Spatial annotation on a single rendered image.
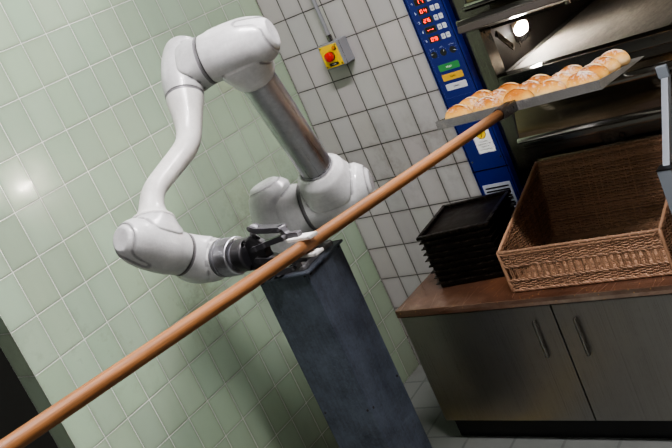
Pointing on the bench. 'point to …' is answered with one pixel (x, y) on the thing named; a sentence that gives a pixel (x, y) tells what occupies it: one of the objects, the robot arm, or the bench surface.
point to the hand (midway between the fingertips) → (304, 245)
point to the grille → (500, 189)
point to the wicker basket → (595, 239)
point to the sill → (589, 55)
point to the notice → (484, 142)
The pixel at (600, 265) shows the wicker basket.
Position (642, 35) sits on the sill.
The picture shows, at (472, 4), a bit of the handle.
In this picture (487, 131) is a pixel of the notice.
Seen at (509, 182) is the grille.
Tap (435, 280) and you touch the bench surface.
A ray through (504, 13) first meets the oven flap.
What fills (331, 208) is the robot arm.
